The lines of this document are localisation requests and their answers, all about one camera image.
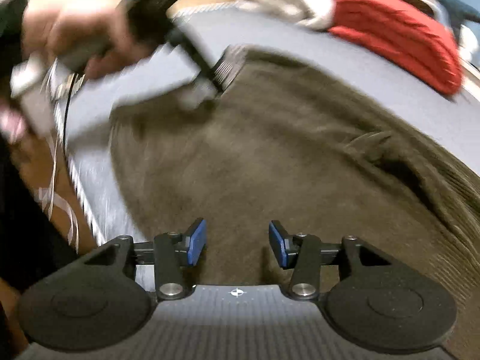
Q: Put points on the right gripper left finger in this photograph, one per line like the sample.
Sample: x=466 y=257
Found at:
x=175 y=252

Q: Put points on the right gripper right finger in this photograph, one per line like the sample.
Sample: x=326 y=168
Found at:
x=301 y=254

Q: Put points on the olive knit pants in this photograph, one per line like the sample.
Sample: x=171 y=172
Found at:
x=286 y=141

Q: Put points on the person left hand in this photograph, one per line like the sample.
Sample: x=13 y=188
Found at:
x=52 y=29

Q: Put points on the person black clothed body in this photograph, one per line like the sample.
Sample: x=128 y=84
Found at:
x=31 y=247

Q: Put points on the red knit garment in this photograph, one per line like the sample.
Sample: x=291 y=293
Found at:
x=400 y=33

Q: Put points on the teal garment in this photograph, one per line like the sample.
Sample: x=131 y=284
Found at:
x=459 y=12

